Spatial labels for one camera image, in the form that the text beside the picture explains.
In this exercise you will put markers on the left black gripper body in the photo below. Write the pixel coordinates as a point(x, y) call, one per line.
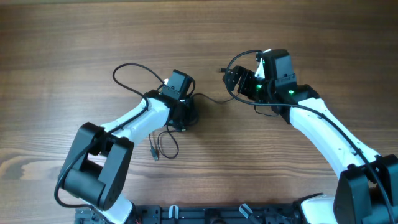
point(185, 113)

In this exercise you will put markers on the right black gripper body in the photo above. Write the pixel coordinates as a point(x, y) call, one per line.
point(254, 88)

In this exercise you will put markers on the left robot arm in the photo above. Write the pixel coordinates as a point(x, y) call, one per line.
point(96, 166)

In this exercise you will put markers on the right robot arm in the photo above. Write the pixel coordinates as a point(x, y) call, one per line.
point(367, 181)

